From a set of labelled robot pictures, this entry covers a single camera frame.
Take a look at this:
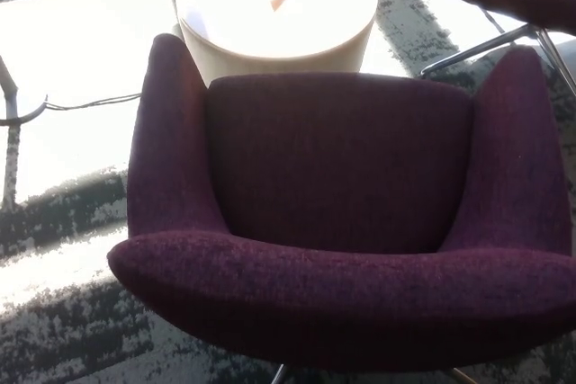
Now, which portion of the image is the round white side table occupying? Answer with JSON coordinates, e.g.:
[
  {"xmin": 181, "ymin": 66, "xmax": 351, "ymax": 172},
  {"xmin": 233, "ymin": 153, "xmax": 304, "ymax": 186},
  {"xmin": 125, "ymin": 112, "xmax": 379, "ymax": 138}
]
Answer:
[{"xmin": 174, "ymin": 0, "xmax": 378, "ymax": 88}]

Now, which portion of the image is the metal floor stand base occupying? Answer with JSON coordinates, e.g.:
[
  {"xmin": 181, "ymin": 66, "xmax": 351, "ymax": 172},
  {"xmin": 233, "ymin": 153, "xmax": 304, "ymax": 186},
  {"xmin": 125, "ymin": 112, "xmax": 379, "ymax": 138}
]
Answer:
[{"xmin": 0, "ymin": 55, "xmax": 49, "ymax": 127}]

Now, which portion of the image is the purple fabric armchair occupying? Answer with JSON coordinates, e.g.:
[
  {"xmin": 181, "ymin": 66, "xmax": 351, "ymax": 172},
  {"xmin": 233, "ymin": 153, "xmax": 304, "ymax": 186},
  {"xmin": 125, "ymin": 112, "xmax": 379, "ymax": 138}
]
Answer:
[{"xmin": 106, "ymin": 32, "xmax": 576, "ymax": 374}]

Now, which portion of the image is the wooden armchair leg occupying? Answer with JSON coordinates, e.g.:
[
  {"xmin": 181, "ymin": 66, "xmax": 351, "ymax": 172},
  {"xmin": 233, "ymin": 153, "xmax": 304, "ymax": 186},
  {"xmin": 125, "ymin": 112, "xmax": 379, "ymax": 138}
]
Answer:
[{"xmin": 449, "ymin": 366, "xmax": 479, "ymax": 384}]

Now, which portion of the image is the thin grey cable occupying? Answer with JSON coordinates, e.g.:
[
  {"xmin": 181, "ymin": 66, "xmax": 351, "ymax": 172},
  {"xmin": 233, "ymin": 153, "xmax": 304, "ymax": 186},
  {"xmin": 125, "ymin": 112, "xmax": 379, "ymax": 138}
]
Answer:
[{"xmin": 481, "ymin": 6, "xmax": 509, "ymax": 35}]

